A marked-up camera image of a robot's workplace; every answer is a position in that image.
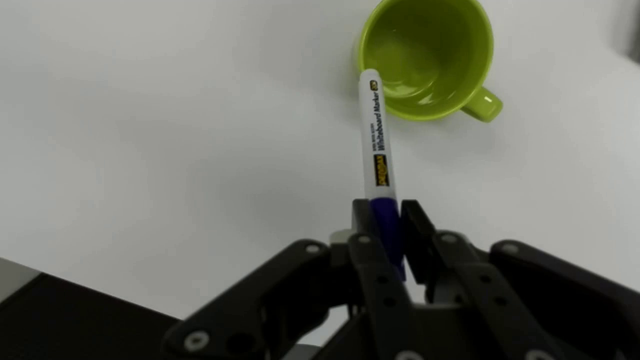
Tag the black computer case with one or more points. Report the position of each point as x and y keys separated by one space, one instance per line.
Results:
x=66 y=321

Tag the yellow-green mug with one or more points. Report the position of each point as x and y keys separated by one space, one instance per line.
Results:
x=427 y=60

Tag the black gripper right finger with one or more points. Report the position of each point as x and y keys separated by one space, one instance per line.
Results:
x=481 y=286

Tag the black marker pen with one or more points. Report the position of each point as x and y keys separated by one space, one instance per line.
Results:
x=375 y=141

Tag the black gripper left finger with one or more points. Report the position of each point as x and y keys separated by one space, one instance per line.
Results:
x=376 y=286

